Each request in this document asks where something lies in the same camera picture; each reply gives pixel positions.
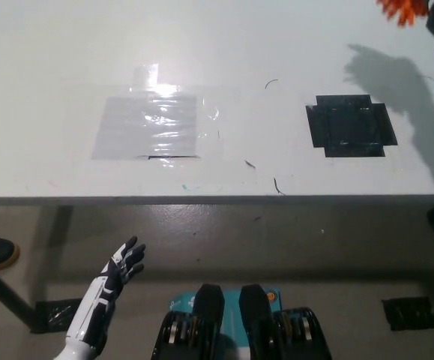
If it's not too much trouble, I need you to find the clear plastic tape film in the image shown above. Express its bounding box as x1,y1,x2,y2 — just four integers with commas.
128,62,240,172

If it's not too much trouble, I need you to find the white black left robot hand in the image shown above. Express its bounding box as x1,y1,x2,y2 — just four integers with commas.
64,235,146,356

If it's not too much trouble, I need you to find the orange microfibre extendable duster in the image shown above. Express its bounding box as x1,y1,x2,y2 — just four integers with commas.
376,0,431,27

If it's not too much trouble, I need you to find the grey table leg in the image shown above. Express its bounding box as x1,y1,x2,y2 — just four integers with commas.
45,205,75,251

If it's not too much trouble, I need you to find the black diagonal metal bar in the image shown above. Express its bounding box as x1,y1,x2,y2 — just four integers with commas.
0,253,37,333

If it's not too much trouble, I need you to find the black tape square patch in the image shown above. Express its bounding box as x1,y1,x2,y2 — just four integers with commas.
305,94,398,158

